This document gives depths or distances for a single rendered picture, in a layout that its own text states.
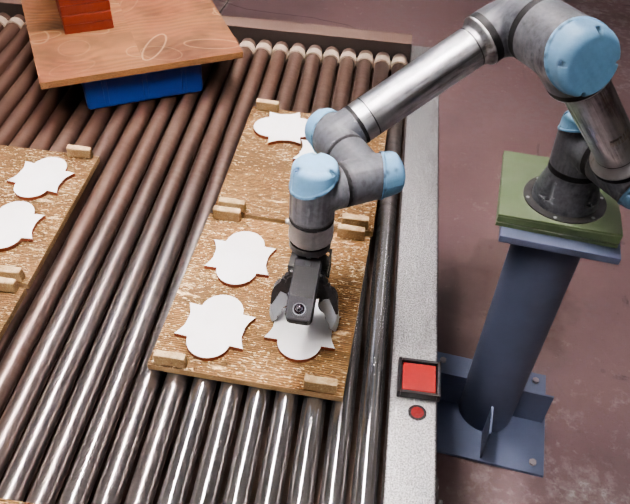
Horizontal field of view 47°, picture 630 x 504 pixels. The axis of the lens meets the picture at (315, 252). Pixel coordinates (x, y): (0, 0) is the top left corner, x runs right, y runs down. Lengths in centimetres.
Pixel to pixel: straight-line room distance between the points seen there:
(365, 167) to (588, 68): 39
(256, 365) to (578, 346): 163
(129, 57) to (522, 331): 123
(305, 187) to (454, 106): 265
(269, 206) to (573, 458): 133
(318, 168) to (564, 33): 44
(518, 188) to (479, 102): 202
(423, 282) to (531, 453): 103
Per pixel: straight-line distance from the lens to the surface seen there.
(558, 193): 172
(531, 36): 128
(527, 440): 242
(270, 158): 172
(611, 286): 298
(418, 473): 124
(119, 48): 197
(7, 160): 182
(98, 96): 194
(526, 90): 397
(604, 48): 127
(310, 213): 114
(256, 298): 140
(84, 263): 154
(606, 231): 174
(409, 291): 147
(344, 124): 126
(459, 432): 238
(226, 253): 147
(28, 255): 156
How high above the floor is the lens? 199
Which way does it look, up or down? 45 degrees down
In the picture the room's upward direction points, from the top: 3 degrees clockwise
